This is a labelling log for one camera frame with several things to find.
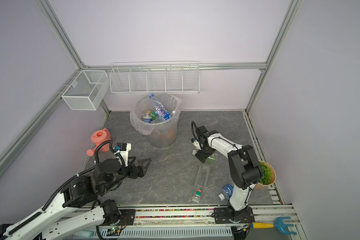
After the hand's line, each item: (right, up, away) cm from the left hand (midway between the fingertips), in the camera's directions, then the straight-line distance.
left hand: (143, 162), depth 66 cm
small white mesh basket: (-47, +39, +32) cm, 70 cm away
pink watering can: (-36, +8, +26) cm, 45 cm away
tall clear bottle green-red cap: (+28, -16, +19) cm, 37 cm away
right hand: (+33, -2, +27) cm, 43 cm away
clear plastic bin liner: (-4, +24, +29) cm, 37 cm away
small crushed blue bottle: (-5, +20, +26) cm, 33 cm away
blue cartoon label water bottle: (+2, +27, +23) cm, 36 cm away
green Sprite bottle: (-2, +23, +31) cm, 38 cm away
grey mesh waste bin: (0, +6, +28) cm, 28 cm away
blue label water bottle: (+9, +22, +18) cm, 30 cm away
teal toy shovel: (-28, -34, +3) cm, 44 cm away
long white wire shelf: (-2, +49, +34) cm, 59 cm away
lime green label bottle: (+35, -4, +23) cm, 42 cm away
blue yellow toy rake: (+64, -31, +5) cm, 72 cm away
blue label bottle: (+40, -19, +10) cm, 45 cm away
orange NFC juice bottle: (+8, +11, +26) cm, 30 cm away
